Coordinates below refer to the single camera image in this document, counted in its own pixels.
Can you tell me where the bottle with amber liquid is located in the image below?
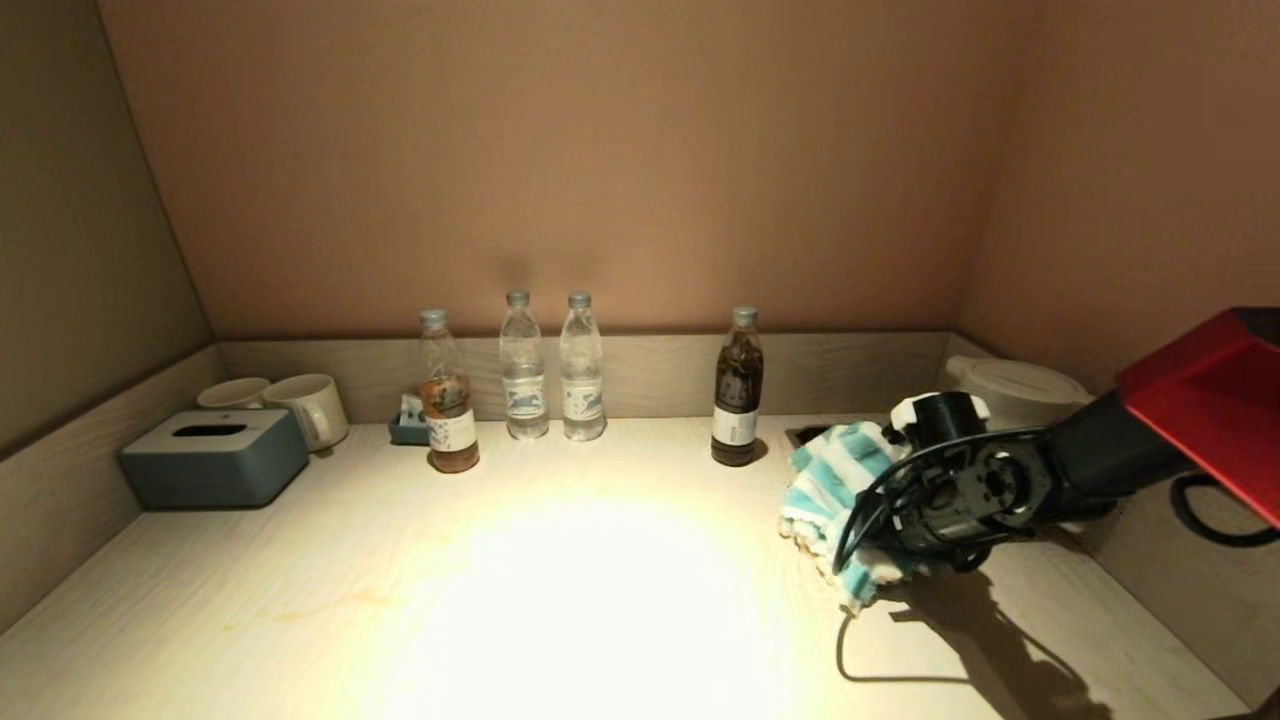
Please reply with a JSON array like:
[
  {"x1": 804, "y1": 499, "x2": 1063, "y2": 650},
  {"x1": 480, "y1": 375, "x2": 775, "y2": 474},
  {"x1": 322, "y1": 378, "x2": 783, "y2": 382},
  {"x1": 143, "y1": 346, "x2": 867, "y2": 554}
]
[{"x1": 417, "y1": 308, "x2": 481, "y2": 474}]

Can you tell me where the teal white striped towel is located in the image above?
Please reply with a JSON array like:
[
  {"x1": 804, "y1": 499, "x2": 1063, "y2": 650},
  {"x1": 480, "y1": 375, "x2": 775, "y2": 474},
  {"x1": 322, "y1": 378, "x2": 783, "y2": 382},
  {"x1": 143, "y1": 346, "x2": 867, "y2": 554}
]
[{"x1": 778, "y1": 420, "x2": 931, "y2": 613}]

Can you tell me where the white ceramic mug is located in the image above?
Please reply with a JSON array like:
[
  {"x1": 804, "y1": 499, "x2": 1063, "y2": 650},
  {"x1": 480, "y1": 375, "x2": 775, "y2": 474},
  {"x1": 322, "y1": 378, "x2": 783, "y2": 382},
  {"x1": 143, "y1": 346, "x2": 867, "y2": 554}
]
[
  {"x1": 263, "y1": 373, "x2": 350, "y2": 452},
  {"x1": 196, "y1": 377, "x2": 272, "y2": 410}
]

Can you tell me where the blue-grey tissue box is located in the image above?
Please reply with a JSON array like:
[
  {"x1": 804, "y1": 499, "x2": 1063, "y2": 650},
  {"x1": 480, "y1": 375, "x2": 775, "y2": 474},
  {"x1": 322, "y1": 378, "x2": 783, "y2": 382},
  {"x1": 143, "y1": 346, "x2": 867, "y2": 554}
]
[{"x1": 118, "y1": 408, "x2": 310, "y2": 510}]

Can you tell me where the clear water bottle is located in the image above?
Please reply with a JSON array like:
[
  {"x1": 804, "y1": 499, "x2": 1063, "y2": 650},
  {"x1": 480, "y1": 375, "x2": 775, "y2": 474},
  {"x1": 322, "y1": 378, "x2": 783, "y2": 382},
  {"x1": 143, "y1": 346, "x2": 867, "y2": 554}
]
[
  {"x1": 499, "y1": 289, "x2": 550, "y2": 441},
  {"x1": 559, "y1": 290, "x2": 608, "y2": 442}
]

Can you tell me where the bottle with dark liquid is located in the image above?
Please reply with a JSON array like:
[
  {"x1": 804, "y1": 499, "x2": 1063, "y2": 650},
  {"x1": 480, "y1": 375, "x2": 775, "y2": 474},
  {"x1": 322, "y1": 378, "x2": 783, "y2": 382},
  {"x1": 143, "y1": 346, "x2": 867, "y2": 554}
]
[{"x1": 711, "y1": 306, "x2": 767, "y2": 467}]

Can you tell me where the white electric kettle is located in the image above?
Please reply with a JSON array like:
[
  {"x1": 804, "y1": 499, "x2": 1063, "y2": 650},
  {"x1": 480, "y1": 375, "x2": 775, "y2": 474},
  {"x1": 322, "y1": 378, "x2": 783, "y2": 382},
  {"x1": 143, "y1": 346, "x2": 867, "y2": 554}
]
[{"x1": 945, "y1": 355, "x2": 1096, "y2": 431}]

